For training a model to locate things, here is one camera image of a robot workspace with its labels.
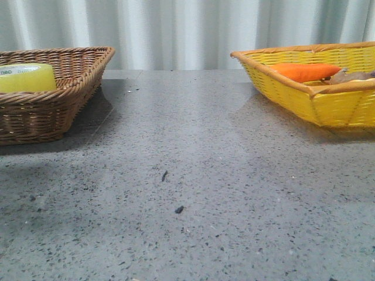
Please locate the yellow wicker basket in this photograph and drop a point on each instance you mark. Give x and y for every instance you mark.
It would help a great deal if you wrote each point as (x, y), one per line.
(342, 105)

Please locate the brown object in basket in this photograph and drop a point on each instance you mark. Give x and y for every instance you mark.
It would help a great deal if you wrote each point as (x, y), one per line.
(343, 76)

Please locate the white pleated curtain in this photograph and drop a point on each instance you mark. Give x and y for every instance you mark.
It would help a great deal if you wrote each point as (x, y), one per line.
(182, 35)

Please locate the orange plush carrot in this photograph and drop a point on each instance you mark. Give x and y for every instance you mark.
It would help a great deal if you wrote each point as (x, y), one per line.
(305, 72)

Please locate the yellow packing tape roll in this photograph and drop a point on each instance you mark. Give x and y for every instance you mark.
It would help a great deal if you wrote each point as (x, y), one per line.
(27, 77)

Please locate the brown wicker basket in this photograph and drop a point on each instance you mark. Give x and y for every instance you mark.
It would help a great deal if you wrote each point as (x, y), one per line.
(45, 116)

